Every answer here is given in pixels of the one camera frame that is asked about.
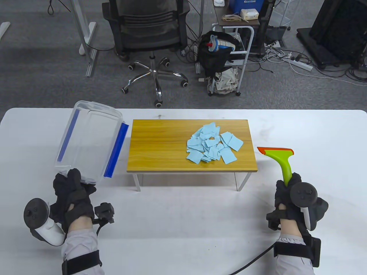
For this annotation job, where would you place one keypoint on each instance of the person's left hand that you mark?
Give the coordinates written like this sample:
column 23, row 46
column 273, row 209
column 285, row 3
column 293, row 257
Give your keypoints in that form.
column 74, row 200

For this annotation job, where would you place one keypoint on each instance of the person's right hand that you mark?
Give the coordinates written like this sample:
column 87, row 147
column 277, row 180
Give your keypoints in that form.
column 283, row 197

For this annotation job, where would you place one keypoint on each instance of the green orange scraper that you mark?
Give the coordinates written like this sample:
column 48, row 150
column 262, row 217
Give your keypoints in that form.
column 282, row 160

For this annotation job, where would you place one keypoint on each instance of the clear plastic storage box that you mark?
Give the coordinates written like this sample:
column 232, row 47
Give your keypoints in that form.
column 86, row 137

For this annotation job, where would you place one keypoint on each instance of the pile of blue paper scraps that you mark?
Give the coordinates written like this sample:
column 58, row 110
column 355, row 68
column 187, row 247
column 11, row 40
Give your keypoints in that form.
column 212, row 151

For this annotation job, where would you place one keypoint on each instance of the wooden tabletop organizer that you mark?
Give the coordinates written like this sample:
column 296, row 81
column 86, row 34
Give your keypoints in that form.
column 157, row 143

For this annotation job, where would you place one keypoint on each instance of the person's right forearm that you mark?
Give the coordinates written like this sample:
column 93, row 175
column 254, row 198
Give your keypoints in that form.
column 292, row 257

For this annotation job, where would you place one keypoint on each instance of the person's left forearm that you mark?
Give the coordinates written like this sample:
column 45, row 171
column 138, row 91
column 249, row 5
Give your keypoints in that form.
column 80, row 243

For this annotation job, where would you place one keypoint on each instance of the white tissue box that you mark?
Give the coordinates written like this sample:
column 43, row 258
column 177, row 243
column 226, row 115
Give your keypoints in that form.
column 249, row 14

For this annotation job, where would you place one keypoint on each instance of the black white right controller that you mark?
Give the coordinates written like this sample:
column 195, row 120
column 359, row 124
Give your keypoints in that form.
column 304, row 194

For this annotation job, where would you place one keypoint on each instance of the black white controller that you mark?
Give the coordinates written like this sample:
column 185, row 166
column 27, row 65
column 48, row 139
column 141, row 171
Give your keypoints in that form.
column 48, row 229
column 304, row 194

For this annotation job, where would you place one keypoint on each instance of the black white left controller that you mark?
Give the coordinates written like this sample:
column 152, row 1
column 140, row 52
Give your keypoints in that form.
column 48, row 229

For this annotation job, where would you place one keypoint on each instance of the beige patterned bag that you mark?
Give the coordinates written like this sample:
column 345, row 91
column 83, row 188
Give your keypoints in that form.
column 226, row 80

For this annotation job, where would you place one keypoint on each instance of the white power strip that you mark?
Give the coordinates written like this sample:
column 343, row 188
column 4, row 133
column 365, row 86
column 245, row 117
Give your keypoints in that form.
column 301, row 65

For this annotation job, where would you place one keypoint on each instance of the black bag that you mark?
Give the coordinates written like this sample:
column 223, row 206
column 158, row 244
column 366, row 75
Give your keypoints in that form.
column 209, row 60

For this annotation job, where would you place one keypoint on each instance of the white desk leg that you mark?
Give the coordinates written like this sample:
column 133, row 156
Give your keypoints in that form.
column 86, row 43

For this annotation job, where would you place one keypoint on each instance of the white rolling cart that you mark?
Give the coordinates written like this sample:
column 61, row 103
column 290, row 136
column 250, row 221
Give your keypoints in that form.
column 249, row 43

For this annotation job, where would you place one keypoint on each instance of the blue water bottle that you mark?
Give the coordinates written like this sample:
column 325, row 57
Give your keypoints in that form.
column 222, row 44

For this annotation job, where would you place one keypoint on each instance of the black equipment stand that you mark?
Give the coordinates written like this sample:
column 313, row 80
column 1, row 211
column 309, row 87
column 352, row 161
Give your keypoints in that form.
column 338, row 28

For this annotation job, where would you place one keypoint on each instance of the white desk foot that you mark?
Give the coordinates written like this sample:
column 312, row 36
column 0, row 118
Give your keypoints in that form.
column 4, row 28

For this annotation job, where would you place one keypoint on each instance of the beige gloves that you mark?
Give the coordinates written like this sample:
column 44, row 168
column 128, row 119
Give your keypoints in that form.
column 232, row 18

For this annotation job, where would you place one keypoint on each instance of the black office chair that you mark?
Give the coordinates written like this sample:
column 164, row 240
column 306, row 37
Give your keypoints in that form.
column 149, row 28

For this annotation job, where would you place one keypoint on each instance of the blue recycling bin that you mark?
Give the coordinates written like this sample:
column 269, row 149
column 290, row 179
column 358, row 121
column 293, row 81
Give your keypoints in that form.
column 243, row 7

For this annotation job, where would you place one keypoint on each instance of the white round device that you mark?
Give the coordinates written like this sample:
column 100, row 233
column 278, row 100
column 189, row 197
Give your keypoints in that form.
column 219, row 3

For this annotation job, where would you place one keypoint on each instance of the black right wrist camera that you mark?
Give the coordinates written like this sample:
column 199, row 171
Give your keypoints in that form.
column 273, row 220

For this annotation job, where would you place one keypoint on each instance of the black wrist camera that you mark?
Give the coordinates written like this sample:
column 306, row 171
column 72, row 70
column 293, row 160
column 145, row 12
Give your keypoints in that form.
column 104, row 212
column 273, row 220

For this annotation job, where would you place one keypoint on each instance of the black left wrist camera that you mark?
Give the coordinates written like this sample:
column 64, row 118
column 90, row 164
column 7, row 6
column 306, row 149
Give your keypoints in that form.
column 104, row 212

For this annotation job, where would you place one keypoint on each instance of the grey desk post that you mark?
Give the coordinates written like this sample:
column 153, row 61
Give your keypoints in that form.
column 200, row 34

